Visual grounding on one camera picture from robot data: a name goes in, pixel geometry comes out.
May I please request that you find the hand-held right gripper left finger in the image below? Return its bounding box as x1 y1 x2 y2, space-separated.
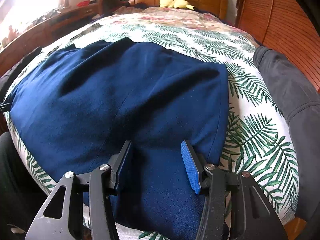
25 140 133 240

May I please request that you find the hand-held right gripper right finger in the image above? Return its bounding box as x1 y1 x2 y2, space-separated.
180 140 288 240

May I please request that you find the blue blazer jacket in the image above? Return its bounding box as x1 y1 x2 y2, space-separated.
9 37 229 240

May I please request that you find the black garment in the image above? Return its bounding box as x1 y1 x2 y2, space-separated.
0 46 43 98

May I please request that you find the person's dark clothing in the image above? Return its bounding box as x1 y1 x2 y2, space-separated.
0 131 54 240

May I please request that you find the leaf print bedsheet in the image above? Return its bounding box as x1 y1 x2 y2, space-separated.
4 17 300 240

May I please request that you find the wooden desk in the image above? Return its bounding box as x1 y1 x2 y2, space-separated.
0 4 100 77

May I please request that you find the window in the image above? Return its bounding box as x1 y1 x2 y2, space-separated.
0 0 69 33

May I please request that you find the grey garment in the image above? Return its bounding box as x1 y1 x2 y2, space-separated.
253 45 320 223

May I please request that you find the wooden chair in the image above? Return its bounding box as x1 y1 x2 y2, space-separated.
98 0 122 15

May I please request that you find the floral quilt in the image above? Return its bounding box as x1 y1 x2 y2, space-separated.
112 6 253 45

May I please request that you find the yellow plush toy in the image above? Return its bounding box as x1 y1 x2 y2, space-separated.
159 0 196 10

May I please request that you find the wooden wardrobe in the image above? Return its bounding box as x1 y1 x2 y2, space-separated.
234 0 320 92

